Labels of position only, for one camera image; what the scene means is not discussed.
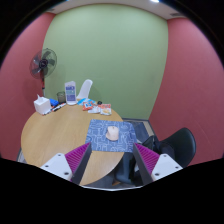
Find blue patterned mouse pad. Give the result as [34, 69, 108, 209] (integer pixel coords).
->
[84, 118, 138, 154]

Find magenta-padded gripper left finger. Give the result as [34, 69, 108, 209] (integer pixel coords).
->
[39, 142, 93, 186]

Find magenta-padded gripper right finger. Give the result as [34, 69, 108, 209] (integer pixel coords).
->
[132, 142, 184, 186]

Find blue white wipes packet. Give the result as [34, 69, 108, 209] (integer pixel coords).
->
[77, 98, 96, 106]

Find orange white snack packet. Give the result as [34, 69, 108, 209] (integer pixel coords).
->
[99, 103, 113, 116]

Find red-capped white marker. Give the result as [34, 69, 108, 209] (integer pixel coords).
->
[44, 107, 56, 116]
[51, 103, 67, 112]

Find black office chair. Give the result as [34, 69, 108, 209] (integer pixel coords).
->
[134, 127, 197, 186]

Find grey bordered floor rug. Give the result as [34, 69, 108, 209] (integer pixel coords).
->
[121, 118, 156, 144]

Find pale pink computer mouse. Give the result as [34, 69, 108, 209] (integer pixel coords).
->
[105, 125, 120, 142]

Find black standing fan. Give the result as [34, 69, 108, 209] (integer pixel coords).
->
[29, 47, 58, 98]

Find blue whiteboard eraser box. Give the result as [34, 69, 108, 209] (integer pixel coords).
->
[49, 98, 60, 108]

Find white tissue box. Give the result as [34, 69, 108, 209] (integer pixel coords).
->
[33, 94, 52, 116]

